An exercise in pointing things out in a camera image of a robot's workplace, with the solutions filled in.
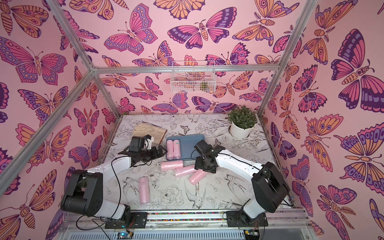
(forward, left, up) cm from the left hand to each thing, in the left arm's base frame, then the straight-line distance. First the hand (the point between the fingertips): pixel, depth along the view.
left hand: (163, 151), depth 91 cm
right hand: (-11, -21, -1) cm, 24 cm away
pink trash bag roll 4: (0, -3, -4) cm, 5 cm away
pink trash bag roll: (-7, -5, -4) cm, 9 cm away
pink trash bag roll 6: (-22, +8, -5) cm, 24 cm away
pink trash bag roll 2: (-10, -14, -4) cm, 18 cm away
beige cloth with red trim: (+22, +20, -6) cm, 30 cm away
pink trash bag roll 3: (-14, -21, -5) cm, 26 cm away
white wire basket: (+39, -18, +27) cm, 51 cm away
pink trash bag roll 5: (+4, -7, -3) cm, 9 cm away
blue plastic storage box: (+9, -14, -5) cm, 17 cm away
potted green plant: (+16, -49, +11) cm, 53 cm away
